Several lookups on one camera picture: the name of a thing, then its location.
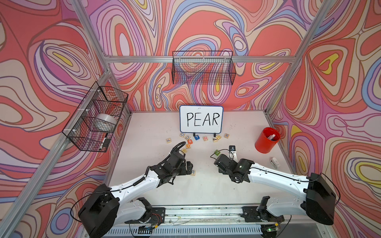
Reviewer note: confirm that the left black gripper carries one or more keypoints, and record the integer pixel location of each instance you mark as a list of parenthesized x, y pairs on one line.
[(184, 171)]

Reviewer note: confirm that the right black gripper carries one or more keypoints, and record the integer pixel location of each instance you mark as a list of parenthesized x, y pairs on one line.
[(220, 171)]

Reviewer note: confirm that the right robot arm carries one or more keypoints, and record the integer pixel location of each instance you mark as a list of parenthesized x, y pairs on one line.
[(307, 195)]

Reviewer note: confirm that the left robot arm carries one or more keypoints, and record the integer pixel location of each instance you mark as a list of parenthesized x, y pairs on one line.
[(107, 206)]

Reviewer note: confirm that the whiteboard with PEAR text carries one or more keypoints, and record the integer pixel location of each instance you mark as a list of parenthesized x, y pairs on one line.
[(201, 119)]

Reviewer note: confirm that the white eraser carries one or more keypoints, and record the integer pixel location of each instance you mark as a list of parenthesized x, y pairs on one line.
[(275, 162)]

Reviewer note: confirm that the red cup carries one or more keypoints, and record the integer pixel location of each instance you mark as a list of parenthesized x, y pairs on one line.
[(263, 144)]

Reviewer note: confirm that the marker in red cup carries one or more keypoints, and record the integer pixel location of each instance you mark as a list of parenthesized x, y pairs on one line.
[(272, 137)]

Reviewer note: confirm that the white tape roll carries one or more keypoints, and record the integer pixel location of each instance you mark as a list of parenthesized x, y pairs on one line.
[(104, 123)]

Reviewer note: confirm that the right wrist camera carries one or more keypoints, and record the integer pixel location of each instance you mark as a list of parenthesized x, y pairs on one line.
[(232, 152)]

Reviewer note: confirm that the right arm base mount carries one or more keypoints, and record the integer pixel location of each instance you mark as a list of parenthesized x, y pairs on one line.
[(251, 214)]

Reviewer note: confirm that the aluminium front rail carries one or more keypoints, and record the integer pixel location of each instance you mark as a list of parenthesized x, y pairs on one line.
[(211, 214)]

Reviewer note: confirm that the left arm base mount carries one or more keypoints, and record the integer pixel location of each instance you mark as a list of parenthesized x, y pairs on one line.
[(155, 216)]

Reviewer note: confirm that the back black wire basket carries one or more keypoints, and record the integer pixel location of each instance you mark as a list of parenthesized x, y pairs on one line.
[(203, 67)]

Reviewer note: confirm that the black wire basket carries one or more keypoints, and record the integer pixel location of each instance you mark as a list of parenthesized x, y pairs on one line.
[(99, 113), (203, 67)]

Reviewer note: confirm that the left black wire basket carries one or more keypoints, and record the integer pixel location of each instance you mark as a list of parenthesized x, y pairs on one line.
[(99, 113)]

